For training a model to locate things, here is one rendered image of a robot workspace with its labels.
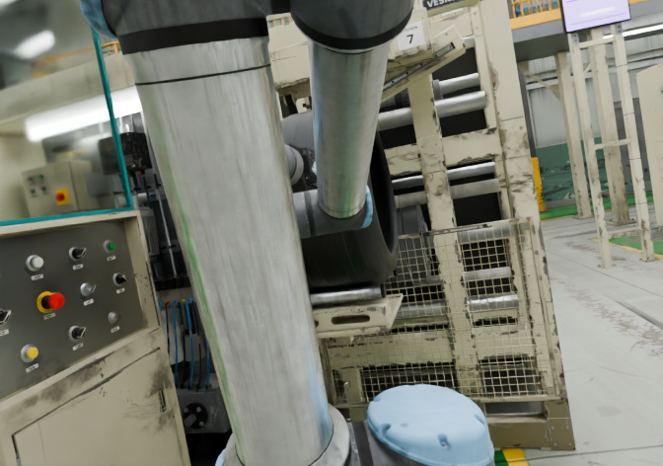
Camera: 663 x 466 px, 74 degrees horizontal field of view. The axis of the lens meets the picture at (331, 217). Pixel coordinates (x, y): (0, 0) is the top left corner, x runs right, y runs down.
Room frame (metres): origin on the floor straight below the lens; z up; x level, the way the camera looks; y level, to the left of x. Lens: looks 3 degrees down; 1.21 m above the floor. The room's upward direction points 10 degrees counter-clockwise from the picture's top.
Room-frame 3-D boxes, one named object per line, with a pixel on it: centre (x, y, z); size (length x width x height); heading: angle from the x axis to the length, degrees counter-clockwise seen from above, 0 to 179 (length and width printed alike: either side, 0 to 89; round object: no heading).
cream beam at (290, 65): (1.74, -0.19, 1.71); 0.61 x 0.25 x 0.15; 74
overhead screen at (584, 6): (4.31, -2.83, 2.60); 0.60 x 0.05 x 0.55; 83
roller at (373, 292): (1.36, 0.05, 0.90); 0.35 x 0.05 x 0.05; 74
